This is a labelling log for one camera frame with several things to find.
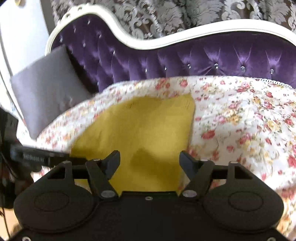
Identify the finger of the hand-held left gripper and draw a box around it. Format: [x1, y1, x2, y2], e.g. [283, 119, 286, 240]
[10, 145, 88, 173]

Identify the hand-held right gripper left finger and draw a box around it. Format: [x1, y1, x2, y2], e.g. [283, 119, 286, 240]
[47, 150, 121, 200]

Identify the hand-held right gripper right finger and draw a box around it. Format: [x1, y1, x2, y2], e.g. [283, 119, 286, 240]
[179, 150, 254, 200]

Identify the yellow garment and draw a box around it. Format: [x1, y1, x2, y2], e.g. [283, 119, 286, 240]
[69, 94, 196, 193]

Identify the grey pillow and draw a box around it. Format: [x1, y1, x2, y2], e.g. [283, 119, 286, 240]
[10, 44, 93, 140]

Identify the floral bedspread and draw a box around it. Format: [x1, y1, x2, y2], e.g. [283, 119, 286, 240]
[35, 76, 296, 233]

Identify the purple tufted headboard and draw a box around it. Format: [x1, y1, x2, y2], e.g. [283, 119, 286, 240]
[45, 6, 296, 96]

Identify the brown damask curtain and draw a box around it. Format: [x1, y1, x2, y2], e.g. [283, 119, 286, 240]
[50, 0, 296, 45]

